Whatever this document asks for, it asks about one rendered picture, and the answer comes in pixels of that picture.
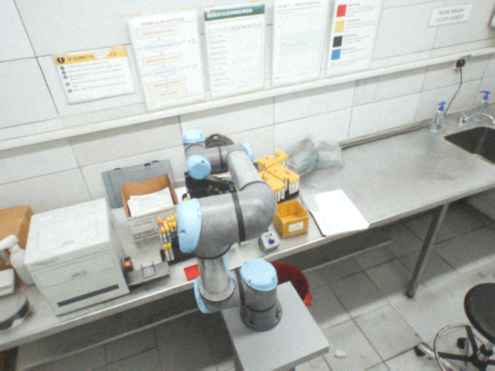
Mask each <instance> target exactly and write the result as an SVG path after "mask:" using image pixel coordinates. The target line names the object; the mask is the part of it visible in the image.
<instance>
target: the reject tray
mask: <svg viewBox="0 0 495 371"><path fill-rule="evenodd" d="M183 270H184V273H185V275H186V279H187V281H190V280H193V279H196V278H197V277H199V276H200V272H199V268H198V265H197V264H195V265H193V266H189V267H184V268H183Z"/></svg>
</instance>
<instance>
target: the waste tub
mask: <svg viewBox="0 0 495 371"><path fill-rule="evenodd" d="M309 217H310V215H309V213H308V212H307V211H306V209H304V208H303V206H302V205H301V203H300V201H299V200H298V199H294V200H291V201H287V202H284V203H281V204H278V208H277V212H276V215H275V216H274V219H273V221H272V222H273V224H274V226H276V228H277V230H278V231H279V233H280V235H281V237H282V239H285V238H287V237H293V236H296V235H299V234H303V233H306V232H309Z"/></svg>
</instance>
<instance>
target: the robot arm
mask: <svg viewBox="0 0 495 371"><path fill-rule="evenodd" d="M182 139H183V141H182V143H183V150H184V155H185V161H186V163H185V165H186V167H187V170H188V171H186V172H183V174H184V179H185V180H186V190H187V194H189V197H190V200H186V201H182V202H180V204H179V205H178V206H177V208H176V215H177V226H178V235H179V248H180V250H181V252H183V253H191V254H192V255H193V256H194V257H195V258H196V262H197V265H198V268H199V272H200V276H199V277H197V278H196V279H195V280H194V292H195V296H196V301H197V304H198V308H199V310H200V311H201V312H203V313H208V312H210V313H212V312H215V311H221V310H224V309H228V308H236V307H240V317H241V321H242V323H243V324H244V325H246V326H247V327H248V328H249V329H251V330H253V331H256V332H266V331H269V330H271V329H273V328H274V327H276V326H277V325H278V324H279V323H280V321H281V319H282V304H281V302H280V301H279V299H278V288H277V284H278V278H277V273H276V270H275V269H274V268H273V266H272V265H270V264H269V263H267V261H266V260H263V259H258V258H255V259H250V260H247V261H245V264H242V266H241V269H237V270H233V271H231V270H229V263H228V250H230V249H231V246H232V243H239V242H244V241H249V240H253V239H255V238H257V237H259V236H260V235H262V234H263V233H264V232H265V231H266V229H267V228H269V226H270V225H271V223H272V221H273V219H274V216H275V215H276V212H277V208H278V202H277V198H276V195H275V193H274V192H273V190H272V189H271V186H270V185H269V184H268V183H266V182H264V181H263V180H262V178H261V176H260V175H259V174H258V172H257V170H256V168H255V167H254V165H253V162H254V155H253V150H252V147H251V145H250V144H237V145H229V146H223V147H219V148H208V149H206V145H205V138H204V134H203V132H202V131H198V130H191V131H187V132H184V133H183V135H182ZM226 168H228V171H230V175H231V177H232V179H233V181H234V185H235V187H236V190H237V192H233V193H228V194H223V195H218V196H211V192H210V187H209V186H217V187H220V188H221V189H227V186H228V184H230V183H228V182H227V180H226V179H224V178H221V177H217V176H212V175H209V174H210V171H216V170H221V169H226Z"/></svg>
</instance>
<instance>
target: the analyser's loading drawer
mask: <svg viewBox="0 0 495 371"><path fill-rule="evenodd" d="M165 259H166V257H165ZM140 267H141V269H138V270H135V271H131V272H127V273H124V276H125V280H126V282H127V285H128V286H130V285H133V284H137V283H140V282H143V281H147V280H151V279H153V278H156V277H161V276H162V275H164V274H169V275H170V271H169V266H168V263H167V259H166V260H165V262H162V263H160V264H153V260H152V264H151V265H148V266H145V267H142V265H141V264H140ZM149 271H150V272H149Z"/></svg>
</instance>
